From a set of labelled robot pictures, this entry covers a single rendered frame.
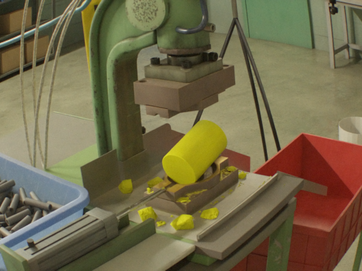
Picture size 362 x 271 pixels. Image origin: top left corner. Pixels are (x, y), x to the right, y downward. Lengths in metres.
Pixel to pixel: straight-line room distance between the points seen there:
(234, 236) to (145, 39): 0.37
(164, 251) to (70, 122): 0.84
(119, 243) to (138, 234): 0.05
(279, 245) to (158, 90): 0.44
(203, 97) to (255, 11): 6.18
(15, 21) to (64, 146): 5.19
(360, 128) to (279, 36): 3.78
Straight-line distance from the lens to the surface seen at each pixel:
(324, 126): 4.30
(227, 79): 1.06
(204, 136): 1.08
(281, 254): 1.22
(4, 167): 1.27
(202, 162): 1.06
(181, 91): 0.96
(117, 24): 1.09
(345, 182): 2.04
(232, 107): 4.69
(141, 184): 1.17
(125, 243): 0.94
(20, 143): 1.61
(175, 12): 0.97
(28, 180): 1.19
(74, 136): 1.59
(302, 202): 2.03
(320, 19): 6.79
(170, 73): 0.99
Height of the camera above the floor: 1.50
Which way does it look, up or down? 21 degrees down
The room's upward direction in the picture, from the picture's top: 4 degrees counter-clockwise
